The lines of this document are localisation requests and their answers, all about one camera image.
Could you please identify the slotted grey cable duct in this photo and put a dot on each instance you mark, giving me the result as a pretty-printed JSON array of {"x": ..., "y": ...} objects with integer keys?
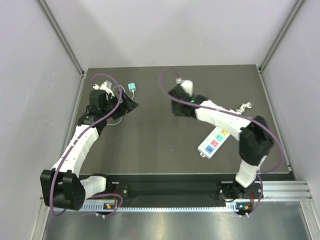
[{"x": 107, "y": 206}]

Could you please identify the aluminium frame post right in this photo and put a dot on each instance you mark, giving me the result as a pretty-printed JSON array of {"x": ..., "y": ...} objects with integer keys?
[{"x": 297, "y": 6}]

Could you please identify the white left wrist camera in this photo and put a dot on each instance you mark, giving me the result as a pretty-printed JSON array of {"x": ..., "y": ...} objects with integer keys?
[{"x": 106, "y": 86}]

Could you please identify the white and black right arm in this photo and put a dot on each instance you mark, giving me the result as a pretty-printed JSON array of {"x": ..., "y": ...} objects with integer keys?
[{"x": 252, "y": 135}]

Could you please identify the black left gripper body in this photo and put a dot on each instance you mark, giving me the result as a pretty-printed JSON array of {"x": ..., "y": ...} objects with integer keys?
[{"x": 124, "y": 108}]

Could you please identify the teal charger plug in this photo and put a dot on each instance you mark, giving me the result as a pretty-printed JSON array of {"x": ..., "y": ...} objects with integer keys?
[{"x": 132, "y": 87}]

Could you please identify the aluminium rail right front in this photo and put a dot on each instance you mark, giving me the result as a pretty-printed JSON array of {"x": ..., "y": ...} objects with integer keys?
[{"x": 286, "y": 191}]

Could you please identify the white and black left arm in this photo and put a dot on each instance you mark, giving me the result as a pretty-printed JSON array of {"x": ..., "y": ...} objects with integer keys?
[{"x": 61, "y": 186}]

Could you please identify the aluminium frame post left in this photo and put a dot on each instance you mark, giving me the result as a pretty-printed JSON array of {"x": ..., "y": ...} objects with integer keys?
[{"x": 43, "y": 5}]

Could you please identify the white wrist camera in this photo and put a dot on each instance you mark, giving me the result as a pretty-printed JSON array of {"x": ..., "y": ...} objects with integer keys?
[
  {"x": 187, "y": 85},
  {"x": 106, "y": 86}
]

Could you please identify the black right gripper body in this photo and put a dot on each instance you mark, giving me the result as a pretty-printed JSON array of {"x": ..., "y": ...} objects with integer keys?
[{"x": 177, "y": 110}]

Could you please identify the white power strip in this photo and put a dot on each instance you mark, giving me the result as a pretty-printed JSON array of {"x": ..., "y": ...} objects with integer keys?
[{"x": 212, "y": 142}]

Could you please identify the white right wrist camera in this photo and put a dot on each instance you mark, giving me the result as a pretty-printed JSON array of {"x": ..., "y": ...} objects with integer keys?
[{"x": 187, "y": 85}]

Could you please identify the aluminium frame post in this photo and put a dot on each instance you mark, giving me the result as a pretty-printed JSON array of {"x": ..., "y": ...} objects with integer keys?
[
  {"x": 297, "y": 6},
  {"x": 43, "y": 5}
]

